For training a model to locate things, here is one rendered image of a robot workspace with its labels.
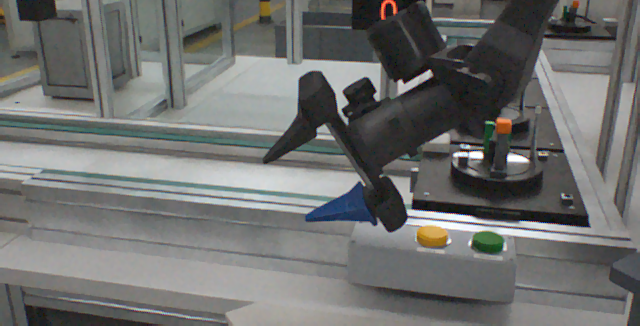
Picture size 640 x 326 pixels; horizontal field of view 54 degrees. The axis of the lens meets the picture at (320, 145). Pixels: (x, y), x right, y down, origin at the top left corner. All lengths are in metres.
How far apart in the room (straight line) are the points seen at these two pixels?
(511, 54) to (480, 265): 0.32
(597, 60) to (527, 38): 1.62
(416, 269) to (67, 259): 0.53
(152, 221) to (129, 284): 0.10
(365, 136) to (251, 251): 0.38
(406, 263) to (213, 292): 0.28
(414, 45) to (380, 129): 0.09
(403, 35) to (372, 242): 0.30
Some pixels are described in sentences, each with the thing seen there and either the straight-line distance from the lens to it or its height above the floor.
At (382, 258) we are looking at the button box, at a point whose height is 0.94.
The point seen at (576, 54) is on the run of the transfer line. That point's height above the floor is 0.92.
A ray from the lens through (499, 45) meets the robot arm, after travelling 0.59.
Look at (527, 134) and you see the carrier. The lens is 1.22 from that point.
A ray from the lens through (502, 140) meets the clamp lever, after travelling 0.95.
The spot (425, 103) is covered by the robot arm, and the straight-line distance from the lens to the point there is 0.63.
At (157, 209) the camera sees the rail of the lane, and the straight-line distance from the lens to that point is 0.98.
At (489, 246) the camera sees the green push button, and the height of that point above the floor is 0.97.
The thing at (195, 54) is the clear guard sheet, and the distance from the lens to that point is 1.23.
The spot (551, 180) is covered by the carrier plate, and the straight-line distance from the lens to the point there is 1.03.
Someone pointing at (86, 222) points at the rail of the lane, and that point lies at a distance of 1.05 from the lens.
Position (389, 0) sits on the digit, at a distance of 1.06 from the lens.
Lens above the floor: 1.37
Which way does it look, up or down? 21 degrees down
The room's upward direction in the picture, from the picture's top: straight up
